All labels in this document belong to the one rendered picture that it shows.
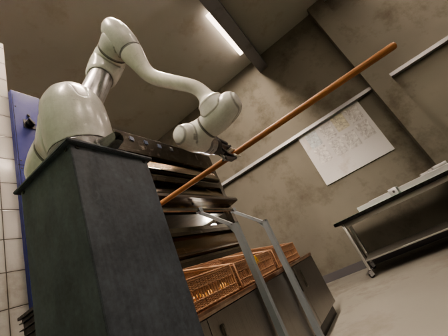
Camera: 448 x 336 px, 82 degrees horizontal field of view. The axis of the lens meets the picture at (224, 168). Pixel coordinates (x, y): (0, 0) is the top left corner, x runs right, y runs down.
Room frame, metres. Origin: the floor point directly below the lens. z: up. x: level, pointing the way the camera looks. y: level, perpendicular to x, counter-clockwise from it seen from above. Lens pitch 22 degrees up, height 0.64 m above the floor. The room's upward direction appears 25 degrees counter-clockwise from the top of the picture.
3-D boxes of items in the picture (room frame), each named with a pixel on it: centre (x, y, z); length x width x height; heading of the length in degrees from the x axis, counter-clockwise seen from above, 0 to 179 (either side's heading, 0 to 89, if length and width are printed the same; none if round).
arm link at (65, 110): (0.54, 0.31, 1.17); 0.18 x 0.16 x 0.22; 52
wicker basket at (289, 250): (2.58, 0.02, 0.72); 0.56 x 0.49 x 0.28; 154
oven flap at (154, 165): (2.12, 0.53, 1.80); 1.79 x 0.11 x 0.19; 155
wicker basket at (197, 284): (1.48, 0.54, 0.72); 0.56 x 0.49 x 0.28; 154
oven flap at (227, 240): (2.12, 0.53, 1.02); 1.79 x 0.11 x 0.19; 155
